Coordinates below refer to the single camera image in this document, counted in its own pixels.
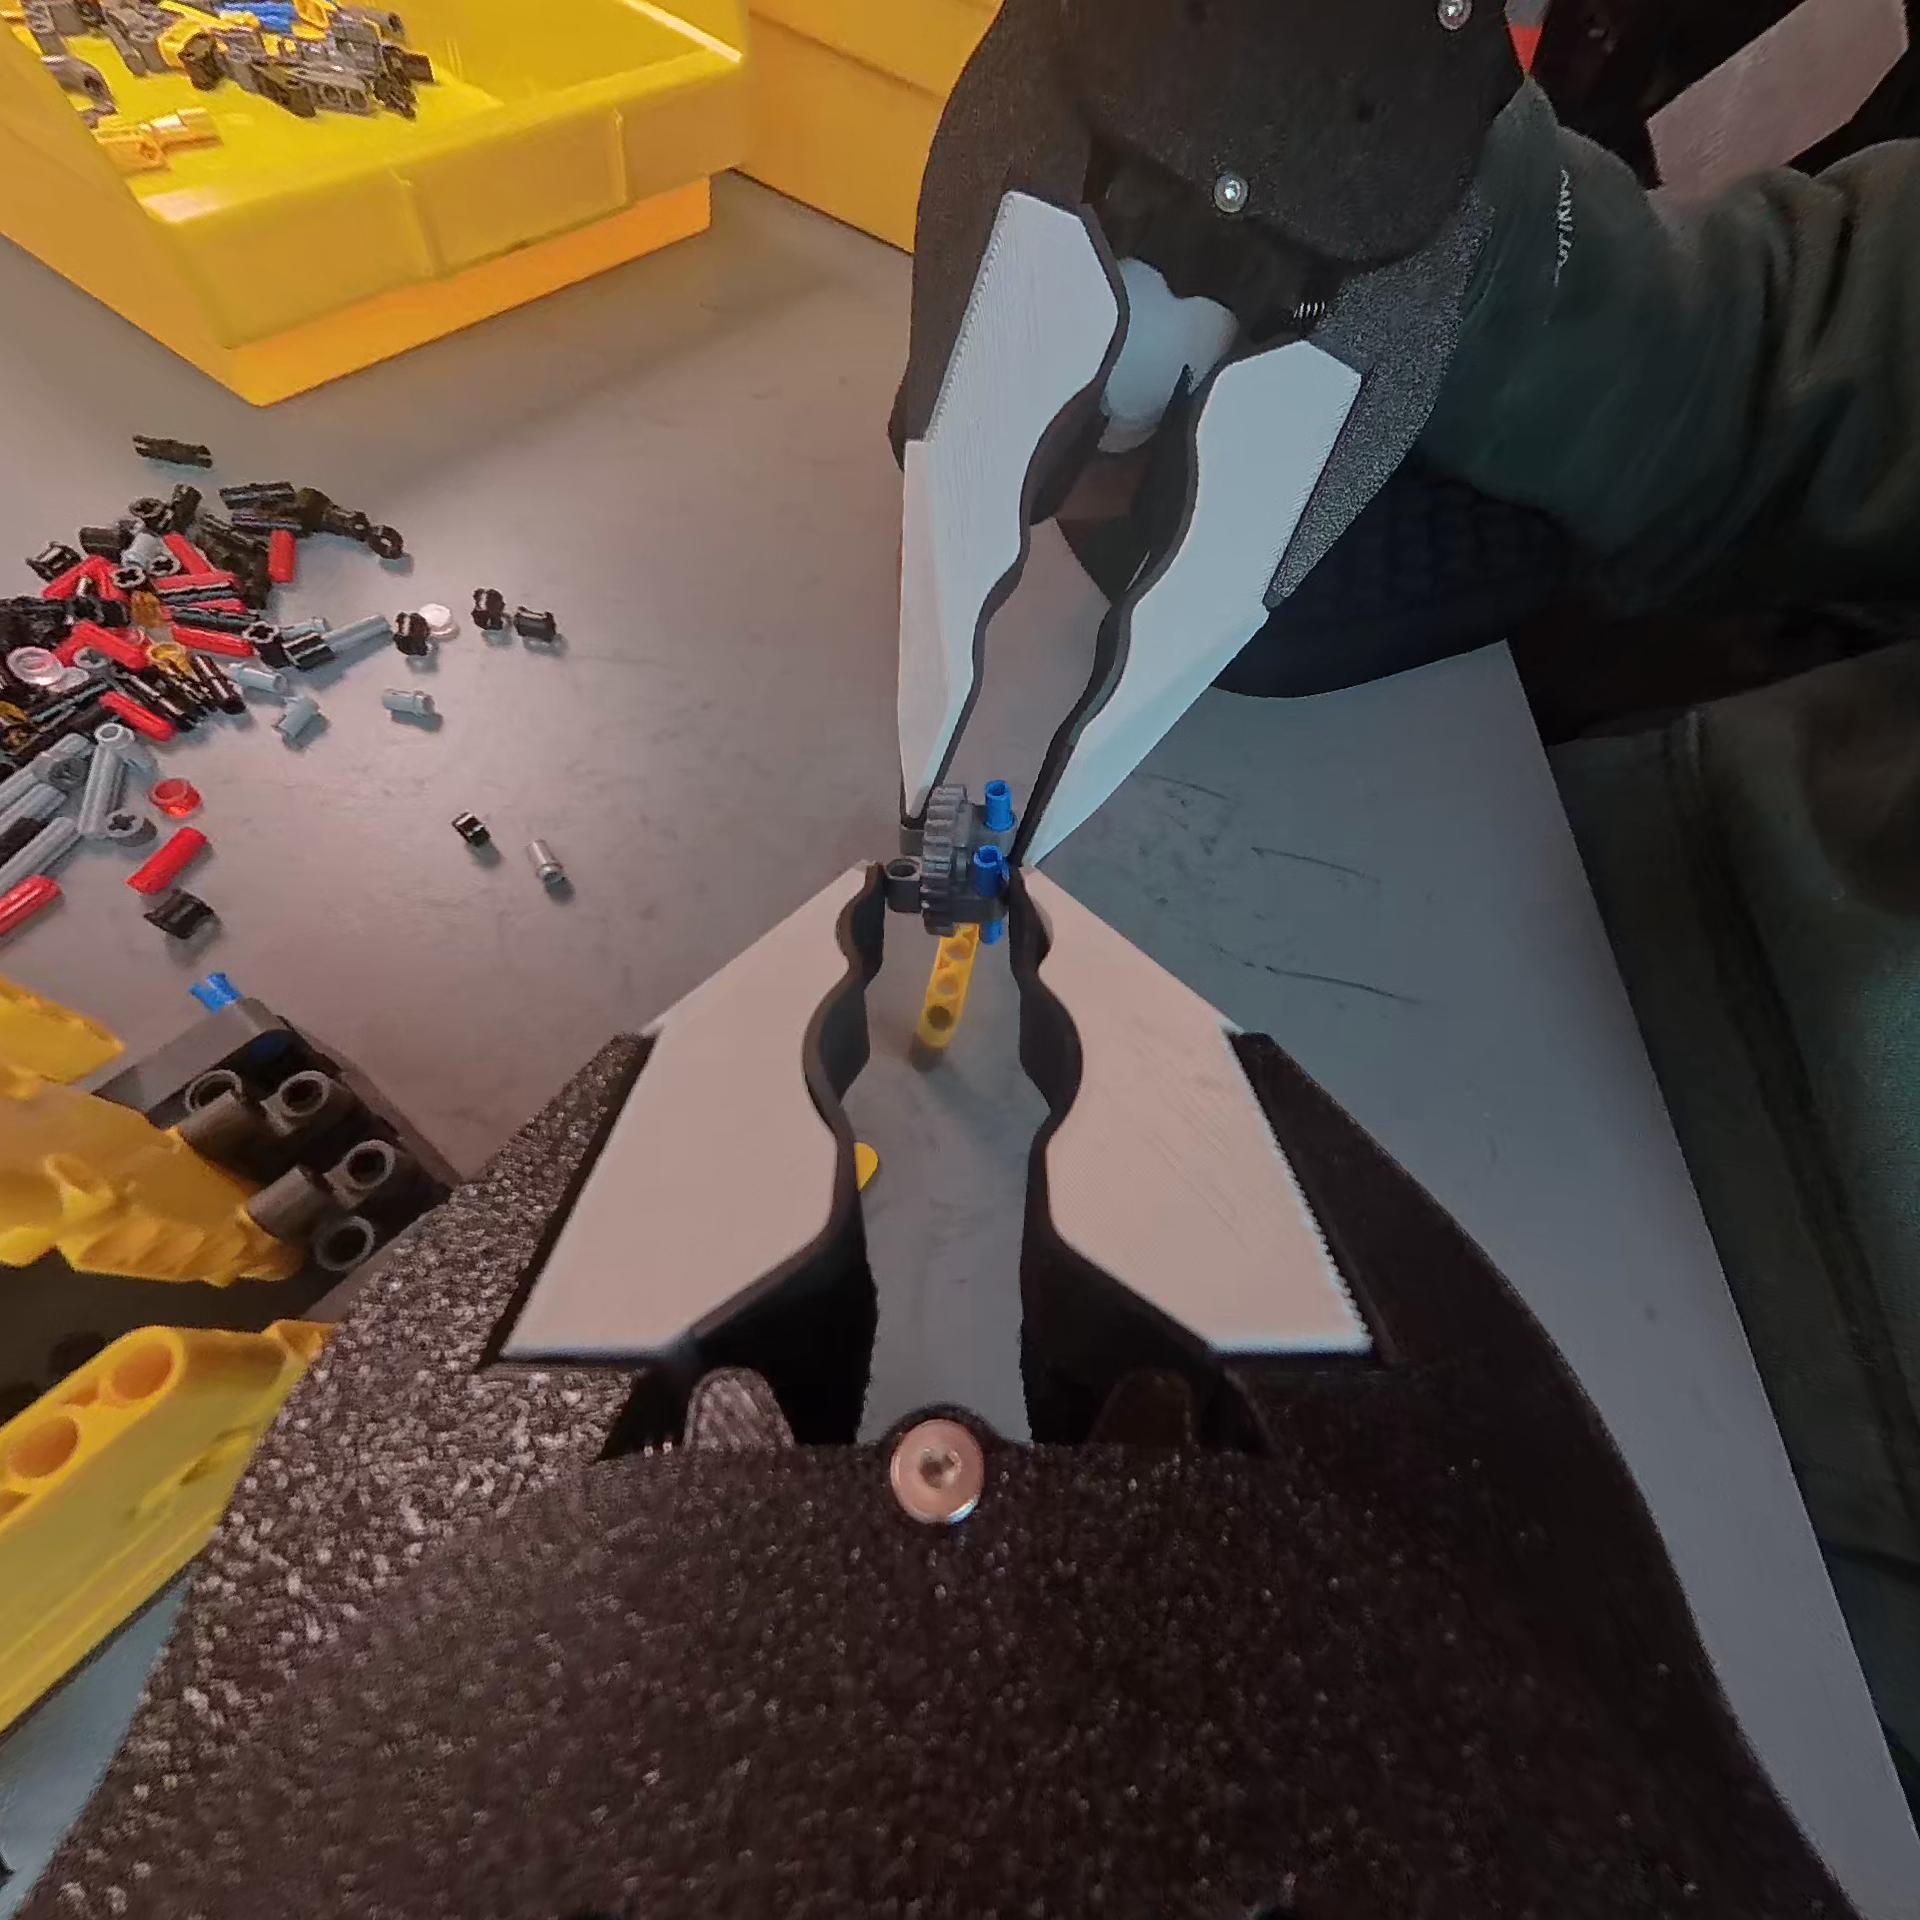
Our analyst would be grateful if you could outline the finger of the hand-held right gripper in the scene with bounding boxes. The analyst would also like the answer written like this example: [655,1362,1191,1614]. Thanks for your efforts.
[1023,357,1368,870]
[895,190,1130,825]

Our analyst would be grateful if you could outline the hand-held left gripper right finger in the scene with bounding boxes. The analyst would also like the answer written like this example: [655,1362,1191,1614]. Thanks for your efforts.
[1007,866,1378,1443]

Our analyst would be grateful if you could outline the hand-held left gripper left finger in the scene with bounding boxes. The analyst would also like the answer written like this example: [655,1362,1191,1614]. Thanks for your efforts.
[498,861,889,1446]

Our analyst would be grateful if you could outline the yellow lego beam with black pins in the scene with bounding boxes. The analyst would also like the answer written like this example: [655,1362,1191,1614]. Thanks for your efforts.
[912,917,984,1070]

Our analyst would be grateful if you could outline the grey lego gear with blue pins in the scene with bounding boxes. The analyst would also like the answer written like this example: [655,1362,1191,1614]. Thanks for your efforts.
[886,781,1027,945]

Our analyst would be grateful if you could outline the person's right forearm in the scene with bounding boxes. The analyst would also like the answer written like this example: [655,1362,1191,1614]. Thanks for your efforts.
[1409,81,1920,662]

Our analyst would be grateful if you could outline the large yellow black lego model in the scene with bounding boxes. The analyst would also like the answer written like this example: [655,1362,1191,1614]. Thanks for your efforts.
[0,972,461,1726]

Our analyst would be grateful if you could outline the heap of mixed lego pieces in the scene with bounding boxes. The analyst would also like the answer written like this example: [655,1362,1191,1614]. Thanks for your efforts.
[24,0,438,160]

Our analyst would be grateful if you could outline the pile of small lego pins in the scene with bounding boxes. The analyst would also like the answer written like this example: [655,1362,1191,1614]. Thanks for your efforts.
[0,432,565,937]

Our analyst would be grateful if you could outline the person's right hand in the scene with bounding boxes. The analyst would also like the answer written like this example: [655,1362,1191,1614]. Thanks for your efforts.
[1048,446,1153,526]

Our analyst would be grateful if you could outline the black padded armrest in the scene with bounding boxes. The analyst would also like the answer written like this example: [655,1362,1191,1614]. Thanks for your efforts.
[1206,464,1518,699]

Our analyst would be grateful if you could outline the yellow plastic storage bin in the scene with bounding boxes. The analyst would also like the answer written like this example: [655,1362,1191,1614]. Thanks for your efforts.
[728,0,1007,256]
[0,0,746,407]

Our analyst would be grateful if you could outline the pale grey panel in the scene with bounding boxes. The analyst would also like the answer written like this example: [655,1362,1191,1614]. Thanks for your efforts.
[1644,0,1884,197]

